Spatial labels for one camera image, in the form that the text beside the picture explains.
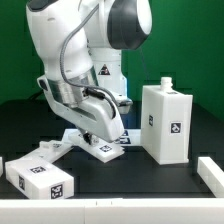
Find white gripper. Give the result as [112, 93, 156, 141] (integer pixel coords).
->
[38, 76, 133, 146]

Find white door panel with knob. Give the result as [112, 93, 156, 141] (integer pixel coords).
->
[68, 131, 124, 163]

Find white cabinet box part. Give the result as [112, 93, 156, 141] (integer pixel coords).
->
[5, 158, 74, 200]

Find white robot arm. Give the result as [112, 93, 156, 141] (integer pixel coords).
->
[26, 0, 152, 142]

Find white marker base sheet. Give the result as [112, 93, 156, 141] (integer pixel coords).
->
[62, 129, 141, 146]

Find white left door panel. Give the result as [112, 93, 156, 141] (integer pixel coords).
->
[20, 140, 74, 164]

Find black base cables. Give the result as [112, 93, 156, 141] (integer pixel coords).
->
[27, 89, 46, 102]

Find white front rail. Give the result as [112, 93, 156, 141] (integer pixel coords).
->
[0, 198, 224, 224]

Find white left rail block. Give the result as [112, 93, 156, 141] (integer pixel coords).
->
[0, 156, 3, 177]

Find white rail block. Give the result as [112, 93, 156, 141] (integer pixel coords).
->
[0, 156, 3, 177]
[197, 157, 224, 198]

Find white right rail block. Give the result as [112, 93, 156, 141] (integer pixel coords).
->
[197, 157, 224, 198]

